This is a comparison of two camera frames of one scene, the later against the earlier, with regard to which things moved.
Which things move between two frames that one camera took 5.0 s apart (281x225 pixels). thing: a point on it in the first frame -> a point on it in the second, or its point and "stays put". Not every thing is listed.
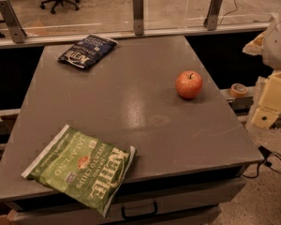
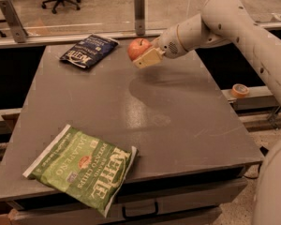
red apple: x=188 y=84 -> x=138 y=45
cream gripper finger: x=274 y=99 -> x=170 y=43
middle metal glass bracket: x=139 y=13 stays put
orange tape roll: x=238 y=90 stays put
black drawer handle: x=139 y=216 stays put
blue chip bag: x=87 y=50 stays put
